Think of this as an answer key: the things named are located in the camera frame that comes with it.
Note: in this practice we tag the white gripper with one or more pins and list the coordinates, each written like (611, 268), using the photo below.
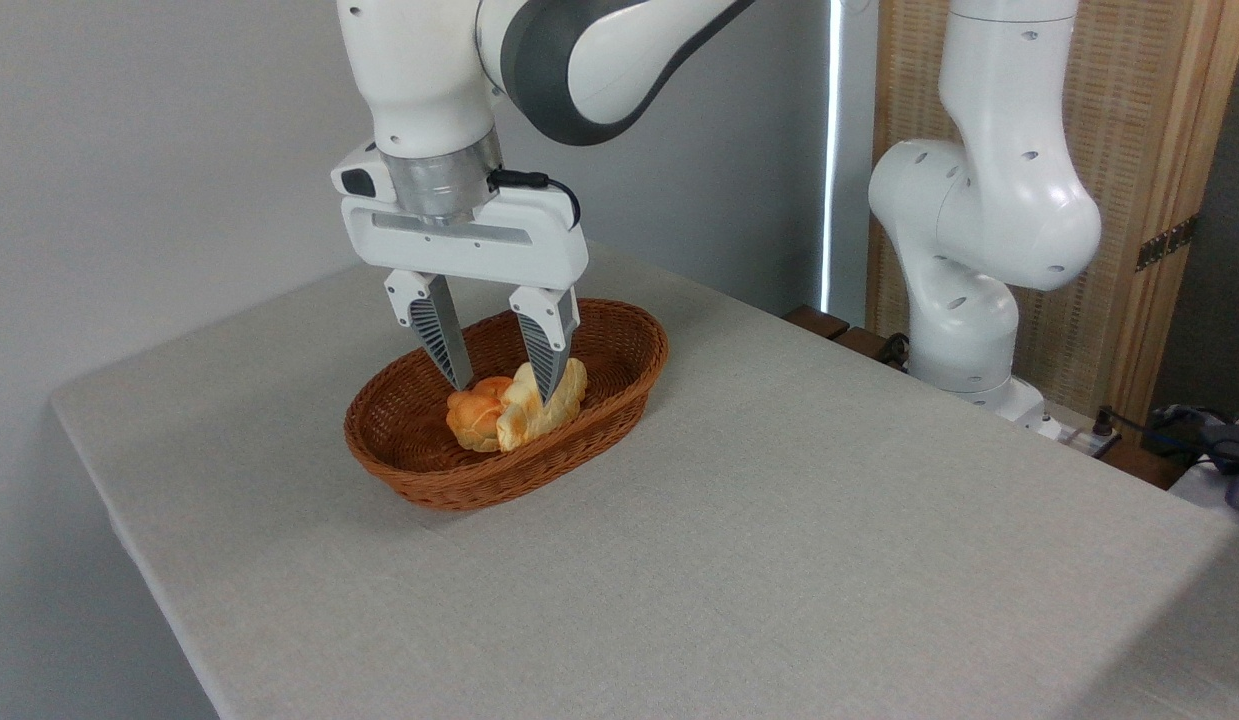
(539, 250)

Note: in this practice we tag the long leaf-shaped bread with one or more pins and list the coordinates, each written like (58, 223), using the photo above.
(519, 415)

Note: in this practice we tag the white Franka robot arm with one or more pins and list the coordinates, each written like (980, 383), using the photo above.
(419, 70)

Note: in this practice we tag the round orange bread bun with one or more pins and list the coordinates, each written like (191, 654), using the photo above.
(474, 415)

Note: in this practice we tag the brown oval wicker basket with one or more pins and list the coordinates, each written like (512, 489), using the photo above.
(429, 470)

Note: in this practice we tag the brown wooden base platform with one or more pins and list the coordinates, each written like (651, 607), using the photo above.
(819, 322)

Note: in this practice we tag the grey tablecloth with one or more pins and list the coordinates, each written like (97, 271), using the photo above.
(779, 550)

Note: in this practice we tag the metal screen hinge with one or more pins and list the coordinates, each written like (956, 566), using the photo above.
(1164, 243)

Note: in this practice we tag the dark grey bag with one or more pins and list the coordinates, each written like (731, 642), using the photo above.
(1234, 450)

